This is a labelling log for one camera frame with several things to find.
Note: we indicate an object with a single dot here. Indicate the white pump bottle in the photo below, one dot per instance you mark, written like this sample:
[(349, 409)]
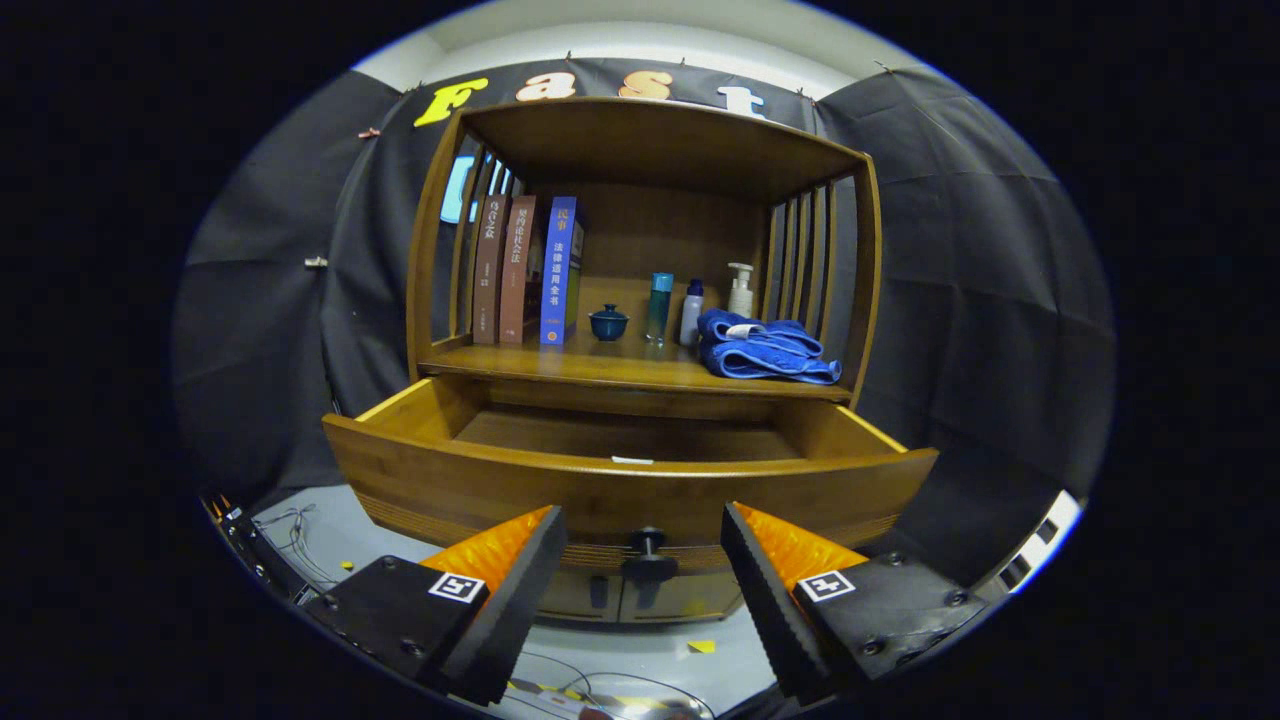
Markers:
[(740, 298)]

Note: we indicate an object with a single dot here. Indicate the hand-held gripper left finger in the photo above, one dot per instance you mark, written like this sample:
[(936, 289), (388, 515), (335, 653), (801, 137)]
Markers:
[(520, 610)]

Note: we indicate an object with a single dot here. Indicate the clear teal bottle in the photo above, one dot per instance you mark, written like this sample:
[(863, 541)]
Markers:
[(658, 310)]

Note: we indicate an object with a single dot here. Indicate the blue folded towel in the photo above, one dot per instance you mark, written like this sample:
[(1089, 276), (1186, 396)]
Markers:
[(760, 355)]

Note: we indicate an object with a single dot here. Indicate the white bottle with blue cap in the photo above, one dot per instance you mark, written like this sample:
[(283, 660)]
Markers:
[(691, 318)]

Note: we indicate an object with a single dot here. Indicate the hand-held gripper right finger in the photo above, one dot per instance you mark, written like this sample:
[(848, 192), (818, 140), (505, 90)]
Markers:
[(770, 610)]

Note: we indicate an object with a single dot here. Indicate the reddish brown book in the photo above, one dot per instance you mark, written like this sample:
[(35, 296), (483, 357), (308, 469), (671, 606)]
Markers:
[(516, 270)]

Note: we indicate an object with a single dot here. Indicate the wooden cabinet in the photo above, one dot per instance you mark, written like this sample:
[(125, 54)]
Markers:
[(650, 230)]

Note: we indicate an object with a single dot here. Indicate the dark brown book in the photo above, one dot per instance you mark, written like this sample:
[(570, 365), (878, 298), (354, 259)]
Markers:
[(488, 270)]

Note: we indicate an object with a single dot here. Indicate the wooden cabinet door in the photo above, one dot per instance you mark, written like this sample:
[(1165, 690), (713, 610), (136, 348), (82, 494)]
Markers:
[(685, 602), (575, 600)]

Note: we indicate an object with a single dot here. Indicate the dark blue lidded teacup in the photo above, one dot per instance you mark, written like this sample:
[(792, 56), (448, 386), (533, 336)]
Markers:
[(608, 325)]

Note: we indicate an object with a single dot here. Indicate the dark equipment box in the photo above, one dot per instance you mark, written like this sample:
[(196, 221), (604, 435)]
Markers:
[(250, 545)]

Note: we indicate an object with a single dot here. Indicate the blue book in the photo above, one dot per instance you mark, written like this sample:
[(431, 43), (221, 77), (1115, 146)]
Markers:
[(556, 270)]

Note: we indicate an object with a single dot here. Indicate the wooden countertop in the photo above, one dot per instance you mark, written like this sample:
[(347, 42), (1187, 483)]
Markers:
[(620, 364)]

